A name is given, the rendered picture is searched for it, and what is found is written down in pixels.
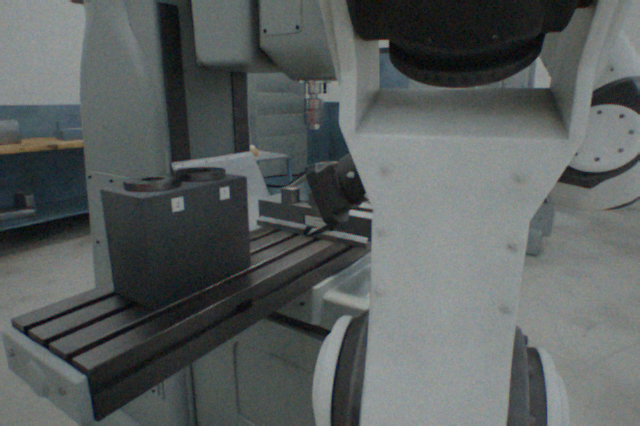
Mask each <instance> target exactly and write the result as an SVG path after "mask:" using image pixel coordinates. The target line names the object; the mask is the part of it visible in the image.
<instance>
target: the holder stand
mask: <svg viewBox="0 0 640 426"><path fill-rule="evenodd" d="M100 196H101V204H102V211H103V218H105V225H106V232H107V239H108V248H109V255H110V262H111V269H112V276H113V283H114V291H115V293H116V294H119V295H121V296H123V297H125V298H127V299H130V300H132V301H134V302H136V303H138V304H140V305H143V306H146V307H148V308H150V309H152V310H159V309H161V308H163V307H165V306H167V305H170V304H172V303H174V302H176V301H178V300H181V299H183V298H185V297H188V296H190V294H193V293H195V292H197V291H199V290H201V289H204V288H206V287H208V286H210V285H212V284H214V283H217V282H219V281H221V280H223V279H225V278H228V277H231V276H233V275H235V274H237V273H240V272H242V271H244V270H246V269H248V268H250V267H251V257H250V235H249V214H248V192H247V177H246V176H240V175H233V174H225V169H223V168H218V167H195V168H186V169H180V170H177V171H175V175H170V174H154V175H143V176H135V177H130V178H127V179H124V181H123V185H118V186H112V187H106V188H101V189H100Z"/></svg>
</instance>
